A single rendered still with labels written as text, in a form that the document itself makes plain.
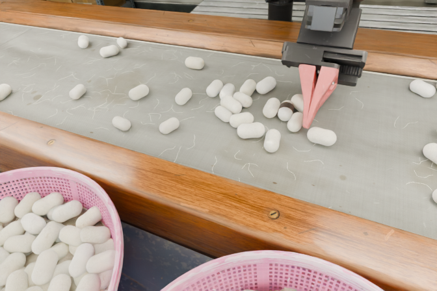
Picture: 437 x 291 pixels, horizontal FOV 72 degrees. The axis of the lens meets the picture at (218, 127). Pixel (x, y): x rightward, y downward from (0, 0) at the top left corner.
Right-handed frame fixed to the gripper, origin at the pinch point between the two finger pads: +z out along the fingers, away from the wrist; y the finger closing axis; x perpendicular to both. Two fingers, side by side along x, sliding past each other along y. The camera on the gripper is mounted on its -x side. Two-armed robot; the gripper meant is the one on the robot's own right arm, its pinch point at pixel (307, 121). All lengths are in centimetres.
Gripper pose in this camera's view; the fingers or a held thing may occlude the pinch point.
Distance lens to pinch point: 41.0
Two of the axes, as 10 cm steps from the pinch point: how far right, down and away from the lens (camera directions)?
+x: 3.4, 1.5, 9.3
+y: 9.0, 2.2, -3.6
